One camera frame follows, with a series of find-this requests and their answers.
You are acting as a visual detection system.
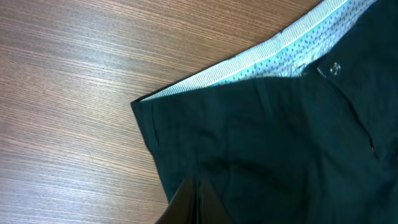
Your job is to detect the black shorts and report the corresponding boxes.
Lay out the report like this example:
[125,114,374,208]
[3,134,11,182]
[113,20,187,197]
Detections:
[131,1,397,223]

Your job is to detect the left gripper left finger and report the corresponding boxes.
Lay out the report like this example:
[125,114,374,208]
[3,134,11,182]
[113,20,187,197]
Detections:
[156,179,197,224]

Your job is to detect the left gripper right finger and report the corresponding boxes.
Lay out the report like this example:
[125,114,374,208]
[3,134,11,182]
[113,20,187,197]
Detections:
[199,180,233,224]

